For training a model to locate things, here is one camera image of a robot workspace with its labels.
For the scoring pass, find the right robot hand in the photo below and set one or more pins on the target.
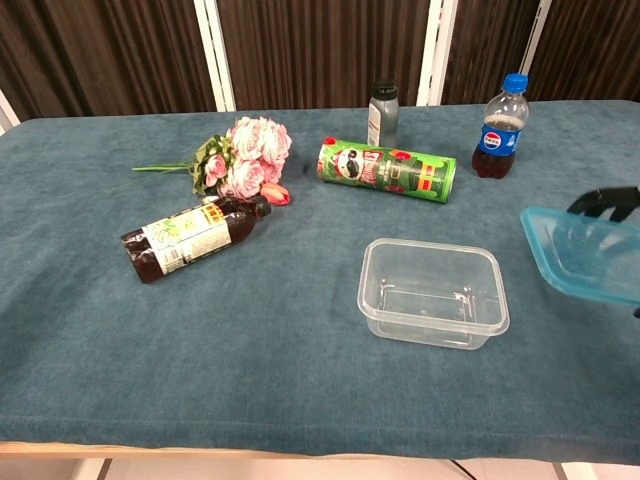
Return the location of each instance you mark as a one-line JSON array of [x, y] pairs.
[[615, 202]]

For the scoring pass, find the blue translucent container lid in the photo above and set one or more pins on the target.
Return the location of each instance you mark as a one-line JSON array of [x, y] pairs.
[[575, 260]]

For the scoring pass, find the clear plastic food container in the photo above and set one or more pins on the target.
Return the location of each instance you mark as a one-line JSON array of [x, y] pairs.
[[430, 300]]

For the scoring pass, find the Pepsi bottle with blue cap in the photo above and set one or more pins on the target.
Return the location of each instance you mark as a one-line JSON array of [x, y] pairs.
[[500, 140]]

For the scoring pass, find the green Pringles can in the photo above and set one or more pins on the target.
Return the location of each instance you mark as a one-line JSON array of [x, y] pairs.
[[385, 170]]

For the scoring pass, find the grey bottle with black cap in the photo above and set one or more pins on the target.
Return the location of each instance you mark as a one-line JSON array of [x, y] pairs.
[[382, 120]]

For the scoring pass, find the red tulip bud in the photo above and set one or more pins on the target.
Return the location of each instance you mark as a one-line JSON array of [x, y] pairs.
[[275, 194]]

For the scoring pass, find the pink artificial flower bouquet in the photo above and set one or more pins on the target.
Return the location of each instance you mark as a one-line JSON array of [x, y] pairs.
[[250, 140]]

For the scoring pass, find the brown tea bottle with label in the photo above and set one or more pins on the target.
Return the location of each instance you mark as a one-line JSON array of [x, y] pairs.
[[185, 237]]

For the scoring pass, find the teal tablecloth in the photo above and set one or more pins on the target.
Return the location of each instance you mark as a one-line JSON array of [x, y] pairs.
[[200, 350]]

